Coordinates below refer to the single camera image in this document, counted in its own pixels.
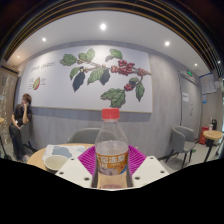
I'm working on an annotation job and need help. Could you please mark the grey upholstered chair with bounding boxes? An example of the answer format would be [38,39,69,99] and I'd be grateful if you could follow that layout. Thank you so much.
[170,125,198,168]
[67,127,103,145]

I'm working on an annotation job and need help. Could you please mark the white patterned paper sheet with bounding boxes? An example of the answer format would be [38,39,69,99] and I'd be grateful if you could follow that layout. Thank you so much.
[43,144,88,162]

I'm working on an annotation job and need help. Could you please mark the round ceiling lights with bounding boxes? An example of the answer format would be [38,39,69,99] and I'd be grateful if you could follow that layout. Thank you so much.
[40,22,222,65]

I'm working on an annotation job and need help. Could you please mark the clear red-capped drink bottle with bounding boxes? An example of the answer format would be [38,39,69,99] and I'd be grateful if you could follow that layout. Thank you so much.
[94,107,130,190]

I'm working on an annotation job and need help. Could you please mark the red fire equipment box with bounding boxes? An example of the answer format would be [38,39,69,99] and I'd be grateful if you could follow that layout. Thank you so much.
[199,125,210,145]

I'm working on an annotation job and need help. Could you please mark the coffee plant wall mural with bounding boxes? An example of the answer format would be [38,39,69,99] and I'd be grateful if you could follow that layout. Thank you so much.
[18,44,154,114]

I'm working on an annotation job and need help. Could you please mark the white cup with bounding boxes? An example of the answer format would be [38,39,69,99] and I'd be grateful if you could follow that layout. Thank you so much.
[44,154,69,174]

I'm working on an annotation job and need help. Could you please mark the person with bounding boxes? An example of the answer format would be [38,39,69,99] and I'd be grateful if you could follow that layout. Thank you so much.
[8,93,33,161]

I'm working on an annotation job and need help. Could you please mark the wall notice board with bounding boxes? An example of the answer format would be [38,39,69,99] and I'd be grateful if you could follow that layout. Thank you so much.
[199,73,219,96]

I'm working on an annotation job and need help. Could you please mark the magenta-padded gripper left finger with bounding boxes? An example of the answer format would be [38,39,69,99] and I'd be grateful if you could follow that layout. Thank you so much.
[54,145,99,189]

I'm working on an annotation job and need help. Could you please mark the small round wooden table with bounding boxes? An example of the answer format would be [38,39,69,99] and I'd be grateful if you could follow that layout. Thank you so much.
[202,129,224,163]
[0,116,11,161]

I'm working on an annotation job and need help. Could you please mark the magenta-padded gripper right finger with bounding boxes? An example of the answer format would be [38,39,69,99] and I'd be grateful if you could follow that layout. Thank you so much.
[126,145,170,189]

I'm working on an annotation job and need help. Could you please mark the grey door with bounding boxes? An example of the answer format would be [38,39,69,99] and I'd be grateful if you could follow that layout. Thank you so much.
[179,74,203,132]

